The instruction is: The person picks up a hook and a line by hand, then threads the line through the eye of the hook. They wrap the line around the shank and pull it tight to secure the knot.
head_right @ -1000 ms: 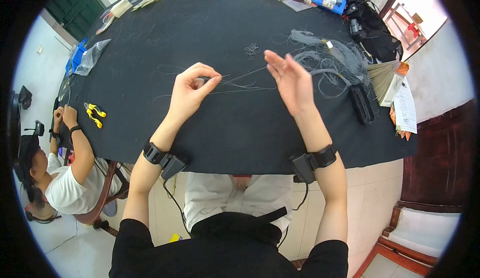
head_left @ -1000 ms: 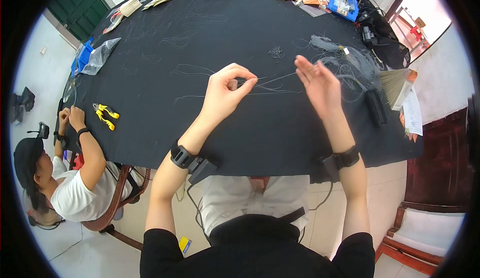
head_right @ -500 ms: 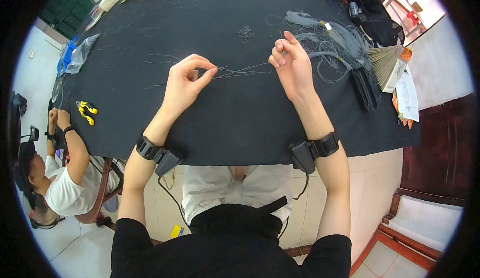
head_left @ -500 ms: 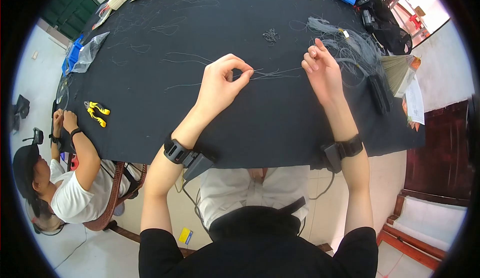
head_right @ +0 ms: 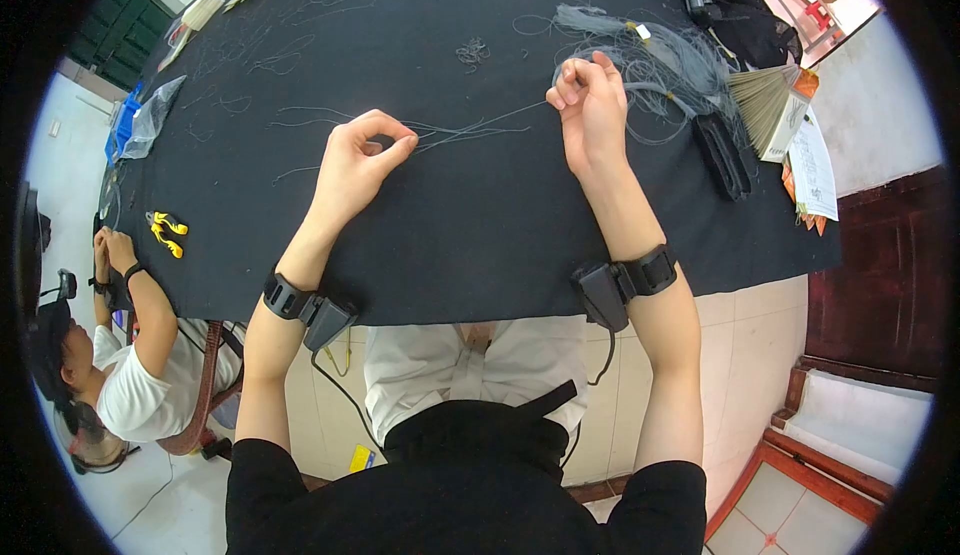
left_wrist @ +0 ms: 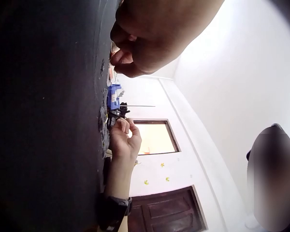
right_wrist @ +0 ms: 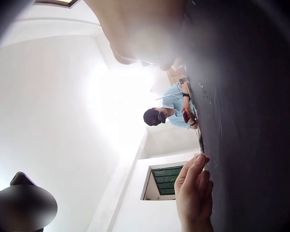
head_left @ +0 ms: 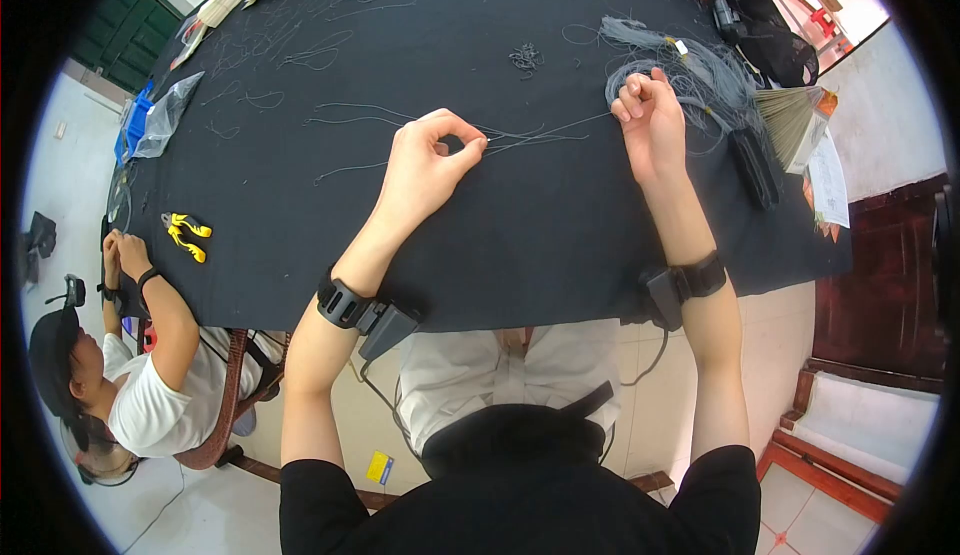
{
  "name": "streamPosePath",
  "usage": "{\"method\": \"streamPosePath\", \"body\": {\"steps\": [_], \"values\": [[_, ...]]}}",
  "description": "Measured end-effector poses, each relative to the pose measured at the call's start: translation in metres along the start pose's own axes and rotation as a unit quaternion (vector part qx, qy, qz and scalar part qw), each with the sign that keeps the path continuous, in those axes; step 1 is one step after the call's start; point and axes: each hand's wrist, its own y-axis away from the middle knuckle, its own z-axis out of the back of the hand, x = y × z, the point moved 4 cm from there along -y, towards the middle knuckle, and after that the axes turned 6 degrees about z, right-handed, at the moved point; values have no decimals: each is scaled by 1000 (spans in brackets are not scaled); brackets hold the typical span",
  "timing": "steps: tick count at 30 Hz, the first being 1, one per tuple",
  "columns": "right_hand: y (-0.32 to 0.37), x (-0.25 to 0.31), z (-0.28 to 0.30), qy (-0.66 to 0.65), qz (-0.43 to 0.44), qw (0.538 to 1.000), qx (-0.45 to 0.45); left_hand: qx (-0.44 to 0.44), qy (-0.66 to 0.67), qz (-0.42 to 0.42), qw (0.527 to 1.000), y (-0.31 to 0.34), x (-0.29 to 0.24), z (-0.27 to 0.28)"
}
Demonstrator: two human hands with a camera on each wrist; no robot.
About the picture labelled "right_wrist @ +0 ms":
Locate person's right hand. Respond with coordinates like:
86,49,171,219
84,0,187,71

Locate person's left hand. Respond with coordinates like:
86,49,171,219
174,155,214,232

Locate person's left thumb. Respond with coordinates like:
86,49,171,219
181,155,210,177

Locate person's left fingers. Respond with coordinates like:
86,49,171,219
203,170,214,201

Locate person's right fingers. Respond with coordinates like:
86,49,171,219
110,46,173,71

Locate dark grey cloth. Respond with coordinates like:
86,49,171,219
176,0,290,232

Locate window with green shutters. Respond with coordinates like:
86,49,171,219
140,165,185,201

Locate beige cardboard box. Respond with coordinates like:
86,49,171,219
167,66,187,84

